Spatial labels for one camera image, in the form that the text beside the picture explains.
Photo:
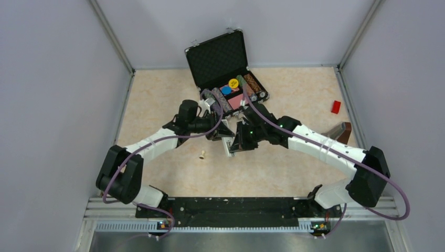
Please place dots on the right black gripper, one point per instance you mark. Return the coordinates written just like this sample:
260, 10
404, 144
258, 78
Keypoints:
241, 143

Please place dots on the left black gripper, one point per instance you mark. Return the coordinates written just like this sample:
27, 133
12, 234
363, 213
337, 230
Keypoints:
222, 130

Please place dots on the white remote control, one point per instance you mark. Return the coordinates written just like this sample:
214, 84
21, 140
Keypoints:
227, 143

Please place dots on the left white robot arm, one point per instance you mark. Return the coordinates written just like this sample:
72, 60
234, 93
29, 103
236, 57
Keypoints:
121, 173

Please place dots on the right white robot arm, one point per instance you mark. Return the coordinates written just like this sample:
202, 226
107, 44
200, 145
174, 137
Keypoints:
363, 168

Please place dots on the pink card deck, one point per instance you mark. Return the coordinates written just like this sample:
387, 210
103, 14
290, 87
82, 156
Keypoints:
236, 103

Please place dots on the blue poker chip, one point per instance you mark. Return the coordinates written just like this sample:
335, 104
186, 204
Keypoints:
226, 90

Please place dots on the yellow poker chip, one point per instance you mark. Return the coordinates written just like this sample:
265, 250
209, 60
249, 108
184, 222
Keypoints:
233, 83

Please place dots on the black poker chip case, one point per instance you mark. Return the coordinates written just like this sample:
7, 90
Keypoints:
215, 61

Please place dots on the red block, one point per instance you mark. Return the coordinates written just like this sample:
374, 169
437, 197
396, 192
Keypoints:
336, 106

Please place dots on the brown knife holder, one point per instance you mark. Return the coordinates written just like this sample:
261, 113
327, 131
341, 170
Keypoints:
341, 132

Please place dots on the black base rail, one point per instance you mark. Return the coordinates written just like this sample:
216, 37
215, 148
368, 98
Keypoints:
240, 212

